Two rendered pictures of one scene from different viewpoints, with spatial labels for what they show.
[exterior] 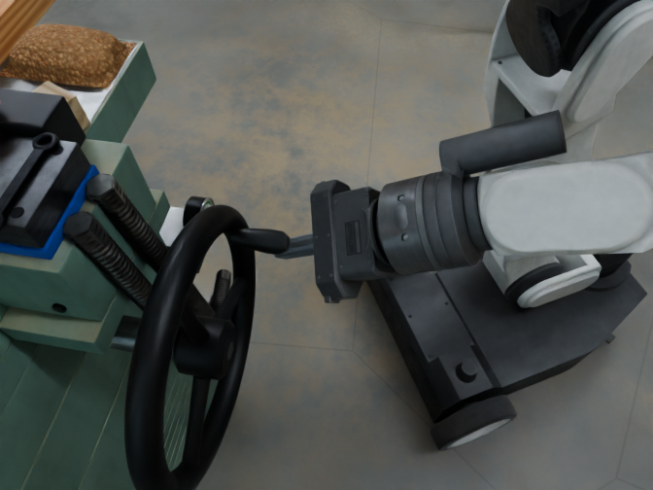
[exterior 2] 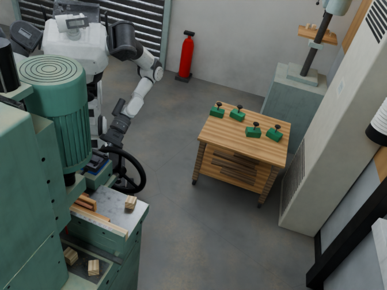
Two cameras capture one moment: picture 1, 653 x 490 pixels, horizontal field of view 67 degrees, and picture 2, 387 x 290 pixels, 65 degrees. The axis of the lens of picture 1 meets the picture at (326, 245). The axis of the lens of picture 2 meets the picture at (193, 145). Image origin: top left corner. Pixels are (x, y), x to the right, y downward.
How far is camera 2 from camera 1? 1.30 m
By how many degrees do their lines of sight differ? 56
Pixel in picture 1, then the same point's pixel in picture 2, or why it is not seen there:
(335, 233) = (113, 137)
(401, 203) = (118, 123)
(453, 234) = (128, 119)
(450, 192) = (122, 115)
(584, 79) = (99, 96)
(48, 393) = not seen: hidden behind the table
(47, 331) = (110, 182)
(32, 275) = (109, 166)
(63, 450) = not seen: hidden behind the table
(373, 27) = not seen: outside the picture
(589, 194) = (135, 102)
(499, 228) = (132, 113)
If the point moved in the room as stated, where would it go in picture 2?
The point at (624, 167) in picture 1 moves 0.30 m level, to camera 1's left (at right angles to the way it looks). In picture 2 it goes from (135, 96) to (113, 130)
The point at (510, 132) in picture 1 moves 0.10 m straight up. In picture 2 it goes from (119, 104) to (119, 87)
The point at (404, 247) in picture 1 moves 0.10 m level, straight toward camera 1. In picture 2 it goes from (124, 127) to (141, 135)
